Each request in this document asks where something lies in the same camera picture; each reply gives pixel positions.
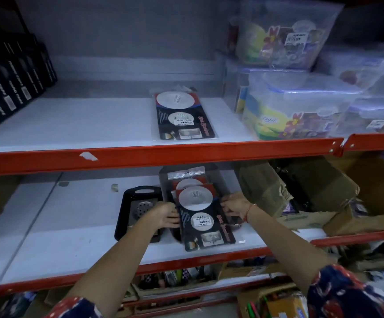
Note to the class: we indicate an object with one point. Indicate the person's left fingers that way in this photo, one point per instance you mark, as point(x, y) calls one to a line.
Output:
point(175, 217)

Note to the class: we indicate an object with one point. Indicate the floral navy left sleeve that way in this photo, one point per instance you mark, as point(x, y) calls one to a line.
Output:
point(74, 309)

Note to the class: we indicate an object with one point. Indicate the orange metal shelf beam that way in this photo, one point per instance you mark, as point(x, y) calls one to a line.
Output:
point(374, 142)
point(145, 157)
point(185, 259)

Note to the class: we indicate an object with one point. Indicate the green printed cardboard box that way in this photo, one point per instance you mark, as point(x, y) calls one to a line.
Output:
point(308, 220)

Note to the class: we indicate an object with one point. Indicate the floral navy right sleeve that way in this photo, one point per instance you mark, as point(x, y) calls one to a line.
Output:
point(347, 294)

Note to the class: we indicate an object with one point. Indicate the white sticker scrap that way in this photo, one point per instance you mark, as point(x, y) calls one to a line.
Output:
point(88, 156)

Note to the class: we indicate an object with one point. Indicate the person's right forearm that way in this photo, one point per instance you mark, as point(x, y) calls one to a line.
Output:
point(284, 241)

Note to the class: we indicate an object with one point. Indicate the large open cardboard box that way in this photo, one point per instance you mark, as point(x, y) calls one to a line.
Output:
point(374, 201)

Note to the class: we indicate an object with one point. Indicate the person's left forearm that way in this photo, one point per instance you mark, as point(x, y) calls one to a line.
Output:
point(119, 261)

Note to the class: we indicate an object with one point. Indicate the bagged clear floral storage container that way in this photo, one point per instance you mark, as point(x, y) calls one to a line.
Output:
point(284, 33)

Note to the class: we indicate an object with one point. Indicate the torn brown cardboard box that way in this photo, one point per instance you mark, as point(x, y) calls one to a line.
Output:
point(265, 188)

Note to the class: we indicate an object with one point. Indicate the person's left hand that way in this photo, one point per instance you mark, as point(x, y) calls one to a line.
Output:
point(164, 216)

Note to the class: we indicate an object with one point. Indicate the floral navy sleeve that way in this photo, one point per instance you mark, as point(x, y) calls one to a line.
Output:
point(347, 294)
point(74, 309)

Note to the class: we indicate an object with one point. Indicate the person's right fingers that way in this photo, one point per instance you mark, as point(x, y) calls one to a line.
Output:
point(226, 205)

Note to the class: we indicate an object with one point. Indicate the sink strainer blister pack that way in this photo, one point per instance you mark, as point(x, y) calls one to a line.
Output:
point(203, 216)
point(187, 178)
point(185, 115)

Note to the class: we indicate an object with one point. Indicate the white shelf board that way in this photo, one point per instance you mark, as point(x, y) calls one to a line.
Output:
point(62, 228)
point(79, 124)

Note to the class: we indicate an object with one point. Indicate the row of black tape boxes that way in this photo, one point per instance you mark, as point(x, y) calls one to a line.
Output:
point(9, 82)

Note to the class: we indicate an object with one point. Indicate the person's right hand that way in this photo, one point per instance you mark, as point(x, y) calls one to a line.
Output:
point(238, 206)

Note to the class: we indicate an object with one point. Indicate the clear floral lidded storage container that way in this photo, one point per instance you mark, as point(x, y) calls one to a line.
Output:
point(298, 105)

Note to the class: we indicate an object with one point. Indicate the black plastic grater tray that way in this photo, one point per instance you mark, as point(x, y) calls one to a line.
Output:
point(135, 211)

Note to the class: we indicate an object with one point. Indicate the clear plastic storage container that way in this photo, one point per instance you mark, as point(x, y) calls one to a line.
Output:
point(367, 67)
point(374, 117)
point(236, 84)

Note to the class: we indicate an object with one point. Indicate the small tape scrap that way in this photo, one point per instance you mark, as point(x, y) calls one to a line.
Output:
point(114, 187)

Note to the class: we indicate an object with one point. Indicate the cardboard tray of pens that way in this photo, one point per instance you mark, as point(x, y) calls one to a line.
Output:
point(175, 279)

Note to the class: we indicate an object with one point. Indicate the yellow cardboard box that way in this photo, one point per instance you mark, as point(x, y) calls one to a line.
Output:
point(288, 307)

